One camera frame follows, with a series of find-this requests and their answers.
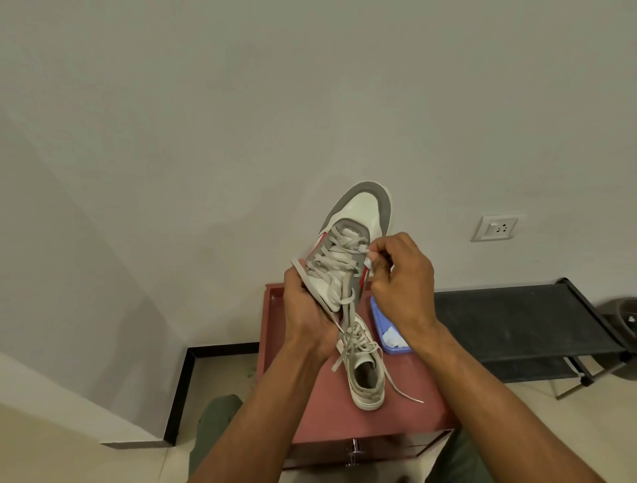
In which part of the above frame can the person's left hand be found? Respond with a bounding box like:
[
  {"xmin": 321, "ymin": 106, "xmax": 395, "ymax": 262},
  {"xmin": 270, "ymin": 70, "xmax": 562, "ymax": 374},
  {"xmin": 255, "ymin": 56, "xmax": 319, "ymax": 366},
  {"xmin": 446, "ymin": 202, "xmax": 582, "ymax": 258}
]
[{"xmin": 283, "ymin": 267, "xmax": 345, "ymax": 364}]

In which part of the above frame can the person's right hand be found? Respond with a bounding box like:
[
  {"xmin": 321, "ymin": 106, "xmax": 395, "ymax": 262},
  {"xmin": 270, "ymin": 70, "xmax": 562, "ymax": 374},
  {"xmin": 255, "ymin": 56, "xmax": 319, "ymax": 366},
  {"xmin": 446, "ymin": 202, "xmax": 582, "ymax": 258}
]
[{"xmin": 366, "ymin": 232, "xmax": 440, "ymax": 348}]

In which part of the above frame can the white grey sneaker red stripe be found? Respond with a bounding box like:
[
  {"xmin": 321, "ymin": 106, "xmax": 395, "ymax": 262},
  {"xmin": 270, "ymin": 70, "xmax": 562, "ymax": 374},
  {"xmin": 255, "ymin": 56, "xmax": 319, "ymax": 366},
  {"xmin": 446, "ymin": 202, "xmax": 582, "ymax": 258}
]
[
  {"xmin": 331, "ymin": 299, "xmax": 425, "ymax": 412},
  {"xmin": 291, "ymin": 181, "xmax": 395, "ymax": 330}
]

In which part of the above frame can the person's left forearm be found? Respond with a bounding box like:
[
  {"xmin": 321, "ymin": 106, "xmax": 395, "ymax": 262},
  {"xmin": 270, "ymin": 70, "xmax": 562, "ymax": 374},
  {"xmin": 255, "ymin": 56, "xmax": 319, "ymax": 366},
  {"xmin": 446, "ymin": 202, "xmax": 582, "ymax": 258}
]
[{"xmin": 188, "ymin": 343, "xmax": 344, "ymax": 483}]

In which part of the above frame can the person's right forearm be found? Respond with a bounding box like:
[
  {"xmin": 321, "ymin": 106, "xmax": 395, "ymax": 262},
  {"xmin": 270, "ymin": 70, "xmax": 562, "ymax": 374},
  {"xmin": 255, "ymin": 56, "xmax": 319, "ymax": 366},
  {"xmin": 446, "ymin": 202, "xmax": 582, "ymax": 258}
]
[{"xmin": 411, "ymin": 321, "xmax": 607, "ymax": 483}]

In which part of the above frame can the blue wipes packet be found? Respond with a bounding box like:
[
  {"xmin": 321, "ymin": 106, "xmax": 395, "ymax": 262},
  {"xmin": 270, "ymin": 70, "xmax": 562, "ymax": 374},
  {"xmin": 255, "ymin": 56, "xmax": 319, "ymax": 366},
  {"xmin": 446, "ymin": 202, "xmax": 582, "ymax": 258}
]
[{"xmin": 369, "ymin": 296, "xmax": 415, "ymax": 355}]

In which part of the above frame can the red wooden cabinet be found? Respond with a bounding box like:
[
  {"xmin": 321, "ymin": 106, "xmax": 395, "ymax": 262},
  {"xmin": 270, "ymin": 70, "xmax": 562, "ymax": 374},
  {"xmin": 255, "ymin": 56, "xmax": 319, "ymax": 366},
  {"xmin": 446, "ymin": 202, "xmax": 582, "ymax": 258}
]
[{"xmin": 255, "ymin": 283, "xmax": 460, "ymax": 472}]

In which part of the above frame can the black shoe rack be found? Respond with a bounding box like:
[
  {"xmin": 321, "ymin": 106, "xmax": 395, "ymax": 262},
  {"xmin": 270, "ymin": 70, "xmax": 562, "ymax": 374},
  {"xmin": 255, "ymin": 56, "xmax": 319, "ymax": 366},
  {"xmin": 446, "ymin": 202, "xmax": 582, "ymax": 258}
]
[{"xmin": 432, "ymin": 277, "xmax": 634, "ymax": 400}]

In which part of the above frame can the black skirting board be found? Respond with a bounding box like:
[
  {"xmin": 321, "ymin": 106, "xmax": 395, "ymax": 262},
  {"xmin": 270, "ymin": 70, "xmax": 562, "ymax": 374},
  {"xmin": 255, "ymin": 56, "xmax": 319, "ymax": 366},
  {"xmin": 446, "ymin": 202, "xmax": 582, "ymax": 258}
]
[{"xmin": 163, "ymin": 342, "xmax": 260, "ymax": 447}]

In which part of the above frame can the person's green trouser left leg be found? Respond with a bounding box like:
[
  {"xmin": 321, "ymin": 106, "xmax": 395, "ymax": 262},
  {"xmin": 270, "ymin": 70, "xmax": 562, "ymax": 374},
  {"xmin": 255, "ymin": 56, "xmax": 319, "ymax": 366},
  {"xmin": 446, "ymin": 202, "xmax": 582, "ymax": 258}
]
[{"xmin": 188, "ymin": 394, "xmax": 246, "ymax": 483}]

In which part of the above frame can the person's green trouser leg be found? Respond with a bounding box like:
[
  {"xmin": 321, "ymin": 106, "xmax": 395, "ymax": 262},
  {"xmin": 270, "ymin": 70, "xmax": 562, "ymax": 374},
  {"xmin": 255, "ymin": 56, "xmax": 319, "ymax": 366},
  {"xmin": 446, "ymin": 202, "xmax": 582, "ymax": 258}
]
[
  {"xmin": 188, "ymin": 394, "xmax": 246, "ymax": 483},
  {"xmin": 427, "ymin": 428, "xmax": 494, "ymax": 483}
]

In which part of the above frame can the person's green trouser right leg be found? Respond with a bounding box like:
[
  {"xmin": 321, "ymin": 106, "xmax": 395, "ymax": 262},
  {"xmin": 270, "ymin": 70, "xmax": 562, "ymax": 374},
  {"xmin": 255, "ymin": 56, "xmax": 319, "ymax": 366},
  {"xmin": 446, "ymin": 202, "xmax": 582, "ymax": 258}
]
[{"xmin": 427, "ymin": 428, "xmax": 494, "ymax": 483}]

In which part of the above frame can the dark round bin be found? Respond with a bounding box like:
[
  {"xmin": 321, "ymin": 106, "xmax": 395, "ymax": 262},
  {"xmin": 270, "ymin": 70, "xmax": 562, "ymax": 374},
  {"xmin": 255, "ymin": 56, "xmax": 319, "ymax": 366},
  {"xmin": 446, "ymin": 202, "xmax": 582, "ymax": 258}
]
[{"xmin": 614, "ymin": 297, "xmax": 637, "ymax": 351}]

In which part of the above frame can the white wall socket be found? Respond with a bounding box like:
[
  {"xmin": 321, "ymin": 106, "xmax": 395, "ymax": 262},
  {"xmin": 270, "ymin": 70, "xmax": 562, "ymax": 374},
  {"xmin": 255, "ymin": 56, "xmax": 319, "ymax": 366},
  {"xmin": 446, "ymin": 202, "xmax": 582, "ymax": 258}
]
[{"xmin": 471, "ymin": 214, "xmax": 519, "ymax": 243}]

